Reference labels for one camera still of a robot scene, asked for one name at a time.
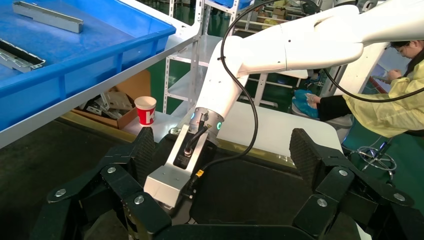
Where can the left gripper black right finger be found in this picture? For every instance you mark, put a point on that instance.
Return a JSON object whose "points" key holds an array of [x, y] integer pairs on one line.
{"points": [[344, 188]]}

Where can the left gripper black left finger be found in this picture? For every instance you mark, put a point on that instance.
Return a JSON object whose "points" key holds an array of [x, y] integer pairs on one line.
{"points": [[109, 185]]}

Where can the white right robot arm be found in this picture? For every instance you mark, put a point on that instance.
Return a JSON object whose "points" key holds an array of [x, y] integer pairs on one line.
{"points": [[298, 46]]}

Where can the red and white paper cup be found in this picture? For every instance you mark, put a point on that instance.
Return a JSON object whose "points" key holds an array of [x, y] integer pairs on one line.
{"points": [[145, 114]]}

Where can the scrap metal parts pile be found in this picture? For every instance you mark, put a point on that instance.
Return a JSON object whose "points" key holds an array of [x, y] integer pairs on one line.
{"points": [[116, 101]]}

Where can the person in yellow coat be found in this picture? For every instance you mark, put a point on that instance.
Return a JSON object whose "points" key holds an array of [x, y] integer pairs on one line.
{"points": [[391, 109]]}

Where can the blue plastic bag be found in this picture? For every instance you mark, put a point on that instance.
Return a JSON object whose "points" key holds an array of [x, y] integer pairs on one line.
{"points": [[303, 104]]}

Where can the brown cardboard box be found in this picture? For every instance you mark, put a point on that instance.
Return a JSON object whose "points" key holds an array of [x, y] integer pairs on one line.
{"points": [[136, 84]]}

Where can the white metal storage rack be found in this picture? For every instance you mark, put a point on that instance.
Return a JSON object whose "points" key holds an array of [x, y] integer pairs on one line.
{"points": [[185, 87]]}

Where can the blue plastic tray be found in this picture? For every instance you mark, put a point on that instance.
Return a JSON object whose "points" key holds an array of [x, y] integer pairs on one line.
{"points": [[82, 49]]}

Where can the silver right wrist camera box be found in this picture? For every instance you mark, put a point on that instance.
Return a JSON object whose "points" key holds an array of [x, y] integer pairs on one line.
{"points": [[169, 185]]}

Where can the grey perforated shelf post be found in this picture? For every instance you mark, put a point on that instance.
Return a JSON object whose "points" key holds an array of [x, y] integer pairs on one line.
{"points": [[196, 66]]}

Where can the grey metal bracket part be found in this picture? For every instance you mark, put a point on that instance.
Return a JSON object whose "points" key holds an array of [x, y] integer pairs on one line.
{"points": [[49, 18], [16, 61]]}

